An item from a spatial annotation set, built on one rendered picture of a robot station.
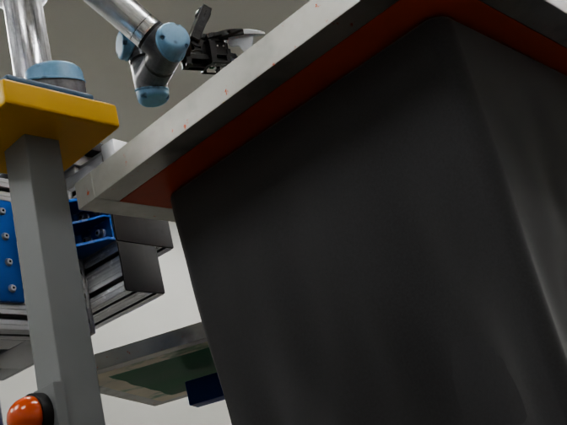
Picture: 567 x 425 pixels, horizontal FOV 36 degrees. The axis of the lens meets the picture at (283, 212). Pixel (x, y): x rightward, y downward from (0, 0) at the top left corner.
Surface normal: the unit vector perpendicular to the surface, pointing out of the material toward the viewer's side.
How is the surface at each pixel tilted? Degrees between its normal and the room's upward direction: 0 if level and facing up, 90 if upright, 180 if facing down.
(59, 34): 180
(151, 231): 90
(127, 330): 90
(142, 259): 90
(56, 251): 90
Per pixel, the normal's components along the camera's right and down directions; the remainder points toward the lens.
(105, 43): 0.24, 0.91
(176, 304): 0.69, -0.41
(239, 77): -0.68, -0.11
